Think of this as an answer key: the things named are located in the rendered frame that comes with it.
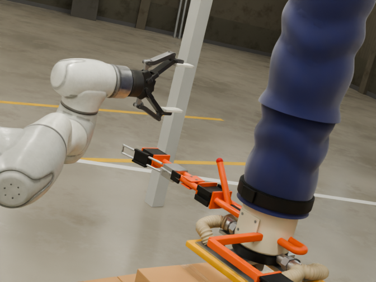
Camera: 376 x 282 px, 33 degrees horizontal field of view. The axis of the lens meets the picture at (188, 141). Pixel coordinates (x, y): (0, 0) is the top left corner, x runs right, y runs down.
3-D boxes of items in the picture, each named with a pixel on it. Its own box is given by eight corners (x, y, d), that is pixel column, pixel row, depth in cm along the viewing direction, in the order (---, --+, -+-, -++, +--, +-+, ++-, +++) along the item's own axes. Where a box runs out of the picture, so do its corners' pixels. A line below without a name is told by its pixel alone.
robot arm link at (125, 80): (95, 92, 171) (114, 94, 175) (113, 102, 165) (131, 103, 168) (102, 60, 169) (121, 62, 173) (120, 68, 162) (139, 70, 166)
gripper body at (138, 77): (121, 64, 172) (148, 67, 178) (114, 93, 174) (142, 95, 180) (136, 70, 167) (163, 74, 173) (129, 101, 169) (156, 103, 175)
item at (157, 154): (167, 168, 231) (170, 155, 230) (151, 168, 226) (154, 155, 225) (154, 160, 237) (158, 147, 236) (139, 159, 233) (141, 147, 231)
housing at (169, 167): (186, 182, 221) (189, 170, 220) (171, 182, 217) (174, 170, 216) (174, 174, 227) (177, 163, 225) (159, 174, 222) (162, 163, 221)
